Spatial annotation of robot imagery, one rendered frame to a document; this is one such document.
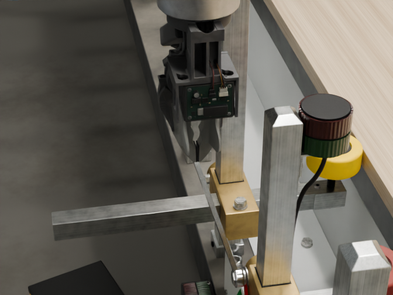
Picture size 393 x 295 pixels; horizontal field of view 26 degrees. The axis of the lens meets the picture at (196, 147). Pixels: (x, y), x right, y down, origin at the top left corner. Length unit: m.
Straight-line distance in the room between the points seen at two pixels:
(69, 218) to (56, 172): 1.52
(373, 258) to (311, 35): 0.88
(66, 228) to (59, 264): 1.18
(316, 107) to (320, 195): 0.35
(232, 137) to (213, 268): 0.23
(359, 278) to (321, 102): 0.28
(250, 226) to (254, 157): 0.49
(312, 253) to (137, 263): 0.97
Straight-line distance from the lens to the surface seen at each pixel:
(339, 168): 1.23
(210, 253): 1.36
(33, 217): 2.58
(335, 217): 1.47
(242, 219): 1.22
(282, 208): 0.99
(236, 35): 1.14
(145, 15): 2.09
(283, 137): 0.93
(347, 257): 0.73
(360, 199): 1.34
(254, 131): 1.79
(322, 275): 1.46
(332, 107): 0.94
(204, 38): 0.90
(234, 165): 1.25
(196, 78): 0.92
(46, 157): 2.82
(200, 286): 1.30
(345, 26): 1.60
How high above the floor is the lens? 1.61
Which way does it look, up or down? 35 degrees down
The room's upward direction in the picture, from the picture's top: straight up
